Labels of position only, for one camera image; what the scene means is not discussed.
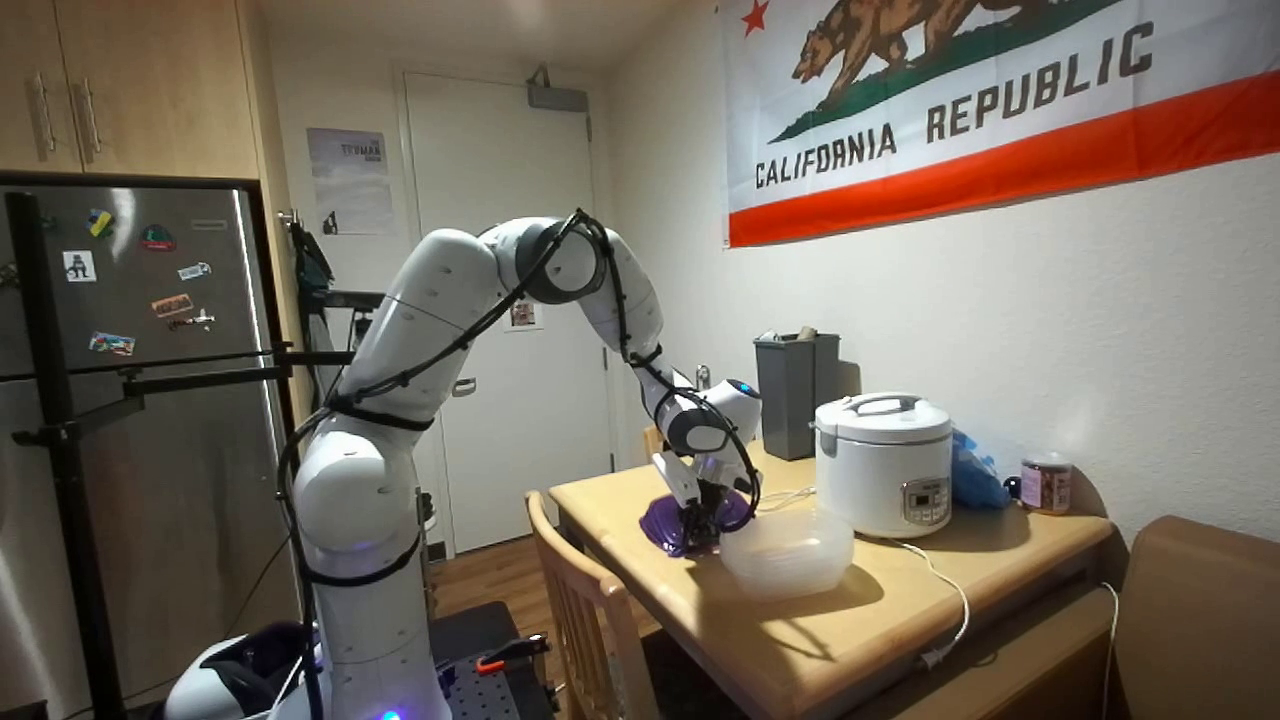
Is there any purple bowl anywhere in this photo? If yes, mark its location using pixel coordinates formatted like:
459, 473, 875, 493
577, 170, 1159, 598
637, 489, 755, 558

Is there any orange rectangular fridge magnet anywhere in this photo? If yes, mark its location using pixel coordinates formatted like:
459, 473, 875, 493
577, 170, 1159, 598
150, 288, 201, 322

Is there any red handled clamp tool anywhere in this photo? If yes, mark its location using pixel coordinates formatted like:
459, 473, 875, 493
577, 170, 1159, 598
473, 631, 552, 681

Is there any paper sheet on wall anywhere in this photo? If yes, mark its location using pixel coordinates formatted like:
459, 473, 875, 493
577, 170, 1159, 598
304, 122, 399, 245

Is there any wooden chair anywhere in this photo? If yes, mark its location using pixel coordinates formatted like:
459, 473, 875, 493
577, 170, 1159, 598
519, 489, 665, 720

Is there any California Republic flag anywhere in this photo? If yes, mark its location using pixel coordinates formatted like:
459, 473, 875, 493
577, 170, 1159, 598
725, 0, 1280, 250

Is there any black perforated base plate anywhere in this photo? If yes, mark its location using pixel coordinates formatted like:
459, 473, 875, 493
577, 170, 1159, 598
425, 598, 563, 720

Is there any grey door closer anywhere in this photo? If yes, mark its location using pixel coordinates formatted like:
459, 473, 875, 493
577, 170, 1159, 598
523, 63, 594, 116

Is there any white power cord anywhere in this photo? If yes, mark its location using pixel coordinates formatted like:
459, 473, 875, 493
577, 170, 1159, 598
897, 532, 975, 671

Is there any white rounded device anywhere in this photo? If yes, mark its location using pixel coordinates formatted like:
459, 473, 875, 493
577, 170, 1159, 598
160, 620, 311, 720

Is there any clear plastic bowl stack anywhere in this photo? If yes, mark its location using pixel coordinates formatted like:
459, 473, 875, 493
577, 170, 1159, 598
715, 497, 859, 598

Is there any hanging black garment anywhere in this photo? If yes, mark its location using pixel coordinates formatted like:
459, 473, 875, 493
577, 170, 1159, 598
285, 214, 337, 322

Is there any dark grey bin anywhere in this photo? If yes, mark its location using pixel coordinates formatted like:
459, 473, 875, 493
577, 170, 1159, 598
752, 329, 849, 462

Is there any white rice cooker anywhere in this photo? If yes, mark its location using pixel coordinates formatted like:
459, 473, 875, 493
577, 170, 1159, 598
813, 386, 958, 542

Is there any black metal stand frame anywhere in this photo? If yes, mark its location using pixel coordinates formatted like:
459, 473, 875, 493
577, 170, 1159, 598
0, 187, 355, 720

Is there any white door with closer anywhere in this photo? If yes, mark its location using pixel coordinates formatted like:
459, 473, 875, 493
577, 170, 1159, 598
398, 73, 621, 557

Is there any blue cloth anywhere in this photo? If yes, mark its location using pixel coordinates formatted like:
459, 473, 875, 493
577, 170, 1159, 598
948, 429, 1016, 513

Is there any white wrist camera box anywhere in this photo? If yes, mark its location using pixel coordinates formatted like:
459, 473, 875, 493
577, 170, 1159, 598
703, 375, 766, 442

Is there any small round canister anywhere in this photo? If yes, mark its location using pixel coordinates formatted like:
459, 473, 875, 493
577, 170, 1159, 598
1016, 451, 1081, 516

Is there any wooden wall cabinet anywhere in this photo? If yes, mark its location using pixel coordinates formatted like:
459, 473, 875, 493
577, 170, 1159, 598
0, 0, 263, 185

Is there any stainless steel refrigerator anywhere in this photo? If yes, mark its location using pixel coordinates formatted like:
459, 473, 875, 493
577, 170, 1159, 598
0, 170, 298, 720

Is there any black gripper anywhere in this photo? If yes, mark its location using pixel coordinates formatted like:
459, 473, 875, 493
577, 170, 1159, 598
682, 455, 752, 551

